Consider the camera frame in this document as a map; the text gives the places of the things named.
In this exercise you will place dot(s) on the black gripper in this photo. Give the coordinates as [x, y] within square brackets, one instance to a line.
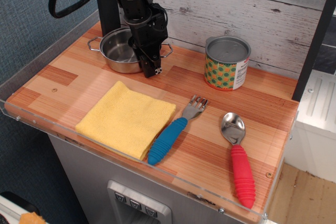
[148, 34]

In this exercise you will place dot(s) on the silver pot with handles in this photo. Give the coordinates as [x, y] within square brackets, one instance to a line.
[117, 51]

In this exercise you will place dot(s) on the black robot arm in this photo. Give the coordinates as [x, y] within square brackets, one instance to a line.
[137, 9]

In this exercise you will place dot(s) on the yellow folded cloth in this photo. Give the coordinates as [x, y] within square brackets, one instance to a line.
[126, 121]

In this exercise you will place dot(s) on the patterned tin can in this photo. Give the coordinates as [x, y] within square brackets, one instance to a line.
[226, 62]

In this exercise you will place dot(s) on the grey toy kitchen cabinet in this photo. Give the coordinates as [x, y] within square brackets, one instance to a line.
[110, 191]

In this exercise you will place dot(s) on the clear acrylic edge guard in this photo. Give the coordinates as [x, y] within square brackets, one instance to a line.
[56, 90]

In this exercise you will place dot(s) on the orange object bottom left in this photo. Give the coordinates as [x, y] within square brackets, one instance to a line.
[31, 218]

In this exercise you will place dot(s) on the fork with blue handle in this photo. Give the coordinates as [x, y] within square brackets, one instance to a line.
[169, 135]

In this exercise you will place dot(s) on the black vertical post left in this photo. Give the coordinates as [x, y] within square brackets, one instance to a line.
[109, 15]

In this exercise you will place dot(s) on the black vertical post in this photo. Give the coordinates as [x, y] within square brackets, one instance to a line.
[109, 15]
[312, 54]

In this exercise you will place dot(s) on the spoon with red handle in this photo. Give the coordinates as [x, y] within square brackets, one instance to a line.
[233, 130]

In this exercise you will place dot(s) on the black vertical post right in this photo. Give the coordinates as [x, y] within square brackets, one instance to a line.
[312, 54]

